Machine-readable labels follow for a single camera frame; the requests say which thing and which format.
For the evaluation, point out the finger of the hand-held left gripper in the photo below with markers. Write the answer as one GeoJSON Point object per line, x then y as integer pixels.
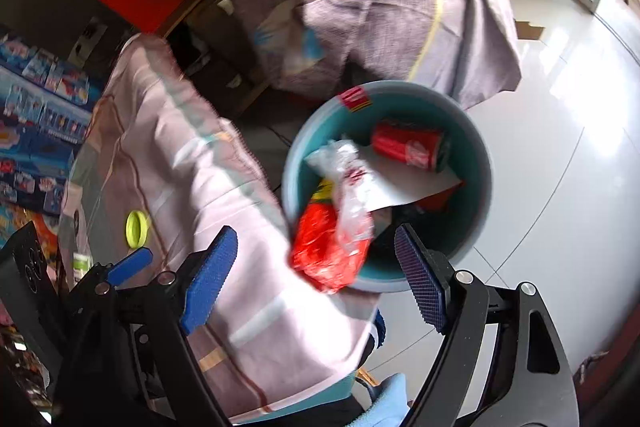
{"type": "Point", "coordinates": [130, 266]}

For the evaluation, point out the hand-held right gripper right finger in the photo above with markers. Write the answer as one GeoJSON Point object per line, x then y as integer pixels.
{"type": "Point", "coordinates": [420, 279]}

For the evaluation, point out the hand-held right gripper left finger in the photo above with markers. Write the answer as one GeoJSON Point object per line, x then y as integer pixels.
{"type": "Point", "coordinates": [210, 279]}

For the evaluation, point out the white paper sheet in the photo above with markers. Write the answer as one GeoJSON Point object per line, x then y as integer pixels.
{"type": "Point", "coordinates": [400, 187]}

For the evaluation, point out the red foil snack packet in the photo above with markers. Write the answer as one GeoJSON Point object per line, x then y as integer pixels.
{"type": "Point", "coordinates": [320, 252]}

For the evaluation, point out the clear plastic bag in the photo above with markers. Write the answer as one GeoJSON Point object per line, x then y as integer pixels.
{"type": "Point", "coordinates": [345, 167]}

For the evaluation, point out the red soda can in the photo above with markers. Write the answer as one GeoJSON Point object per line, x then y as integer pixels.
{"type": "Point", "coordinates": [405, 144]}

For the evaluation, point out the teal plastic bin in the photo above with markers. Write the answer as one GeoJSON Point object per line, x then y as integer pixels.
{"type": "Point", "coordinates": [450, 127]}

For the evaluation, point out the yellow green round lid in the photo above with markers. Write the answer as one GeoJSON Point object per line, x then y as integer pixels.
{"type": "Point", "coordinates": [137, 229]}

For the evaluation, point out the green white tea packet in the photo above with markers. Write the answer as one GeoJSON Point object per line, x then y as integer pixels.
{"type": "Point", "coordinates": [81, 263]}

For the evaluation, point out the dark blue toy box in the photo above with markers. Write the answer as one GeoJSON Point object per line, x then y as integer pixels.
{"type": "Point", "coordinates": [30, 177]}

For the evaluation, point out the pink grey checked blanket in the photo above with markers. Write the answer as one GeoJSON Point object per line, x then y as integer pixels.
{"type": "Point", "coordinates": [165, 157]}

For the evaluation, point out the light blue cloth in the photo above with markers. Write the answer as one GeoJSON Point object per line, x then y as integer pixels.
{"type": "Point", "coordinates": [385, 402]}

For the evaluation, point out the light blue toy figure box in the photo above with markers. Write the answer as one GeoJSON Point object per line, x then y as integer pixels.
{"type": "Point", "coordinates": [45, 112]}

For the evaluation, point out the pale blue toy package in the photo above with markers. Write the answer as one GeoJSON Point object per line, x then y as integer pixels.
{"type": "Point", "coordinates": [50, 67]}

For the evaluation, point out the small cardboard piece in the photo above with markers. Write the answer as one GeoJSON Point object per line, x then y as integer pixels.
{"type": "Point", "coordinates": [529, 30]}

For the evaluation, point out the grey woven blanket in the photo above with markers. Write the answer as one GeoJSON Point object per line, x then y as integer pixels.
{"type": "Point", "coordinates": [390, 7]}

